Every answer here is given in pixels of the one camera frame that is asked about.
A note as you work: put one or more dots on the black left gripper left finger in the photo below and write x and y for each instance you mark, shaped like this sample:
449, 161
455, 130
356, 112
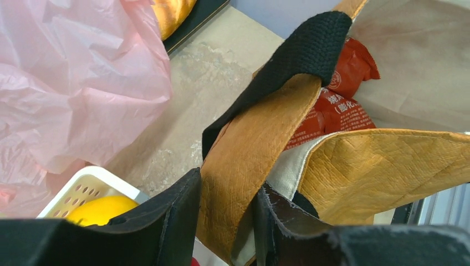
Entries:
160, 231

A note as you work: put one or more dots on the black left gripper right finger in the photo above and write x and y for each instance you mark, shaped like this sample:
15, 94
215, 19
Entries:
286, 234

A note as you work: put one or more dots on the red tomato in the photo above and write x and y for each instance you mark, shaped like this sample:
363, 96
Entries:
194, 262

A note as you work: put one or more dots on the pink plastic grocery bag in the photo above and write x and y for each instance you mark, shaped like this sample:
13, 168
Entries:
80, 81

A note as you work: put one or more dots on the brown Trader Joe's bag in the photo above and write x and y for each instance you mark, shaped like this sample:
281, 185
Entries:
420, 107

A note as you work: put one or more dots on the golden baguette bread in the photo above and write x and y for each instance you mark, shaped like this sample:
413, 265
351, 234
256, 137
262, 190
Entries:
171, 14

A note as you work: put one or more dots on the yellow lemon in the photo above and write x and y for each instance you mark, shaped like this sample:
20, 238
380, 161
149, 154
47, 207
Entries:
100, 211

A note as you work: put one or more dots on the white perforated basket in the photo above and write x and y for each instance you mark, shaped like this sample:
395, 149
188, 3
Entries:
87, 184

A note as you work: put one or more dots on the red snack packet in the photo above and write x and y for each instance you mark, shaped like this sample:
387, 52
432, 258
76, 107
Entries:
335, 109

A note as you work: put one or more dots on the black tray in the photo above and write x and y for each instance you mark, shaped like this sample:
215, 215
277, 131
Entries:
202, 12

